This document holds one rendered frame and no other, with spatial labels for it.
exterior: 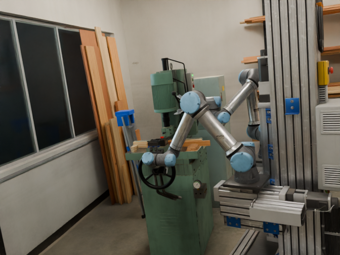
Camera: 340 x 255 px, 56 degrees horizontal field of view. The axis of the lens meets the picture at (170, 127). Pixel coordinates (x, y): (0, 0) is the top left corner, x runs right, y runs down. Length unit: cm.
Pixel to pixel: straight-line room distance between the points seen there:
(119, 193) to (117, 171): 27
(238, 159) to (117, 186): 240
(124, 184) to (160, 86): 180
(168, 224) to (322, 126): 143
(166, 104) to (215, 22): 248
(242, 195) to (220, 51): 306
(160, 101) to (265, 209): 116
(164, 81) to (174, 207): 99
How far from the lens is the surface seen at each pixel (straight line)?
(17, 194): 303
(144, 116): 508
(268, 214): 181
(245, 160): 173
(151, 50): 497
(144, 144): 270
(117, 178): 389
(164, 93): 247
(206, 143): 252
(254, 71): 231
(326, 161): 193
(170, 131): 254
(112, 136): 381
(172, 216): 263
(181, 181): 249
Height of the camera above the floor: 149
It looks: 10 degrees down
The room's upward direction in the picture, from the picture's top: 6 degrees counter-clockwise
